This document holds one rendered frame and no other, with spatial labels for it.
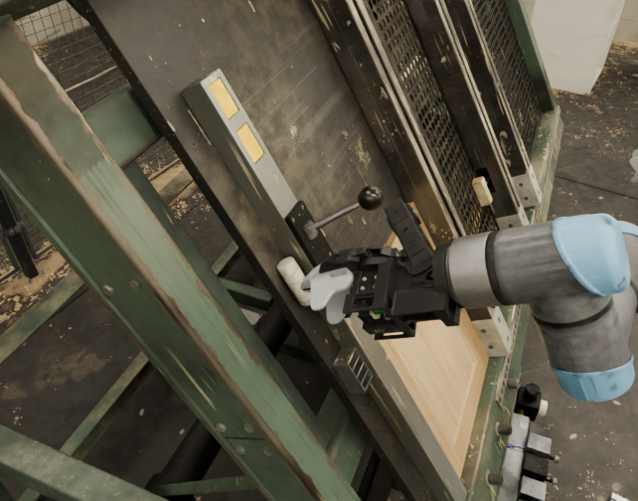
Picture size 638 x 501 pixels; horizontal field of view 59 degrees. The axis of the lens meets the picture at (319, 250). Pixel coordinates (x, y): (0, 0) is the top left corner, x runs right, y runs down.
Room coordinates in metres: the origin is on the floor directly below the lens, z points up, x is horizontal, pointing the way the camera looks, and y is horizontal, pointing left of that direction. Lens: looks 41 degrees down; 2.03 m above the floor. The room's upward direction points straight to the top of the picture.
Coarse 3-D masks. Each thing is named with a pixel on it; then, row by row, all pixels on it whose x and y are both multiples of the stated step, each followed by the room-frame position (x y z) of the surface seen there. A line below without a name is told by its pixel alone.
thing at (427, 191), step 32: (320, 0) 1.09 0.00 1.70; (352, 0) 1.11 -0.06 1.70; (352, 32) 1.06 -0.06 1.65; (352, 64) 1.06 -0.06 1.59; (384, 64) 1.08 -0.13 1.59; (384, 96) 1.04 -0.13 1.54; (384, 128) 1.04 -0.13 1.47; (416, 128) 1.06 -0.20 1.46; (416, 160) 1.01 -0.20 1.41; (416, 192) 1.00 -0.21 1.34; (448, 224) 0.97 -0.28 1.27; (480, 320) 0.93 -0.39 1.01
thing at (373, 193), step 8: (360, 192) 0.68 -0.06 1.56; (368, 192) 0.68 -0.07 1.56; (376, 192) 0.68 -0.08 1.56; (360, 200) 0.67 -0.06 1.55; (368, 200) 0.67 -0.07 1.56; (376, 200) 0.67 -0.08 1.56; (344, 208) 0.68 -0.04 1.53; (352, 208) 0.67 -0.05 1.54; (368, 208) 0.67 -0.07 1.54; (376, 208) 0.67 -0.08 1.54; (328, 216) 0.67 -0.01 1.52; (336, 216) 0.67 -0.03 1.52; (304, 224) 0.66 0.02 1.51; (312, 224) 0.66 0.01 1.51; (320, 224) 0.67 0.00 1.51; (304, 232) 0.66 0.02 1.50; (312, 232) 0.66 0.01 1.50
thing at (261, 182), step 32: (192, 96) 0.70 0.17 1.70; (224, 128) 0.69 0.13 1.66; (224, 160) 0.69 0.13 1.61; (256, 192) 0.67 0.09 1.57; (288, 192) 0.70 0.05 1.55; (352, 320) 0.63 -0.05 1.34; (384, 352) 0.63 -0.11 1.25; (384, 384) 0.59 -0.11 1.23; (416, 416) 0.59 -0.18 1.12; (416, 448) 0.56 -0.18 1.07; (448, 480) 0.54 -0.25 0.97
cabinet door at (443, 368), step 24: (432, 336) 0.79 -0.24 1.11; (456, 336) 0.86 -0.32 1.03; (408, 360) 0.70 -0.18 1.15; (432, 360) 0.75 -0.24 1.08; (456, 360) 0.81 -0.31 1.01; (480, 360) 0.88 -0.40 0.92; (408, 384) 0.65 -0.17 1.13; (432, 384) 0.71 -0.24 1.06; (456, 384) 0.76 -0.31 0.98; (480, 384) 0.82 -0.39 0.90; (432, 408) 0.66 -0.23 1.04; (456, 408) 0.72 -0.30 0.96; (456, 432) 0.67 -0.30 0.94; (456, 456) 0.62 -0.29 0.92
